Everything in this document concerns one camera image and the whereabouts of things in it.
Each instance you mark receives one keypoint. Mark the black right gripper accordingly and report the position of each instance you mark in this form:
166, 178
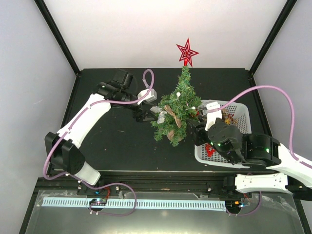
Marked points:
196, 129

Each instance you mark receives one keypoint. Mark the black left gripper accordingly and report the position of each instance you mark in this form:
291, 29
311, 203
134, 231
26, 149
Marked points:
140, 117

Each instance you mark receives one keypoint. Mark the silver mesh bow ornament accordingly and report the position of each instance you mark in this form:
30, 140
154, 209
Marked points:
161, 114

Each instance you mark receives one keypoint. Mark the burlap bow ornament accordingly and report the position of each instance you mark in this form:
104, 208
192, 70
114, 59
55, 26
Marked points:
178, 121

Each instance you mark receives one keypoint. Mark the small green christmas tree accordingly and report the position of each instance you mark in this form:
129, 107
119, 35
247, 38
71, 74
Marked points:
169, 128

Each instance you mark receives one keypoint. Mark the white bulb string lights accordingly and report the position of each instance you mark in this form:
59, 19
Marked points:
188, 106

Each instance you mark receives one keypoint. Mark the white perforated plastic basket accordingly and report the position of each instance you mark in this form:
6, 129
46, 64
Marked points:
241, 113

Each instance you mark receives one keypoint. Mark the red star tree topper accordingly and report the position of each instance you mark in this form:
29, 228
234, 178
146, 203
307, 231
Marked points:
186, 53

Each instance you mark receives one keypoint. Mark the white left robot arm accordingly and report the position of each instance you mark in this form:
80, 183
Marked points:
63, 154

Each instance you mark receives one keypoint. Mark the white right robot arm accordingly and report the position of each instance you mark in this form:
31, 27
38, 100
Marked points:
291, 173

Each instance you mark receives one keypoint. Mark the gold bell ornament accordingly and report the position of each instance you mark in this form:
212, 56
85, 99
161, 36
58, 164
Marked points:
228, 118

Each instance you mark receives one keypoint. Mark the right circuit board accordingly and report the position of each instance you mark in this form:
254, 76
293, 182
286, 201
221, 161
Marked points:
236, 205

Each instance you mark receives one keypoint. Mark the circuit board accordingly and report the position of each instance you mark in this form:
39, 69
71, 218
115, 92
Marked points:
98, 202
236, 205

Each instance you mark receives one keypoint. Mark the left circuit board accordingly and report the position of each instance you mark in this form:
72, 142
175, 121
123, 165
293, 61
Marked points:
98, 202

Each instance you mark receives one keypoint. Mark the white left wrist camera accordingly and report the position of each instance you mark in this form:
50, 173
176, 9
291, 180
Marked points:
152, 96

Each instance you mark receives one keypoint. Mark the white slotted cable duct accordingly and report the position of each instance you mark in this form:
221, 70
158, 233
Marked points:
155, 204

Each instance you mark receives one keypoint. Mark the left black frame post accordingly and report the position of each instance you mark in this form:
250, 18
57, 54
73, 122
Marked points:
41, 5

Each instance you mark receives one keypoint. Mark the black frame post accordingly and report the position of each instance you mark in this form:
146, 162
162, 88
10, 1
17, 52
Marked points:
41, 5
278, 24

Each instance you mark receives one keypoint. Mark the right black frame post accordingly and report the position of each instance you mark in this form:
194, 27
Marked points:
278, 24

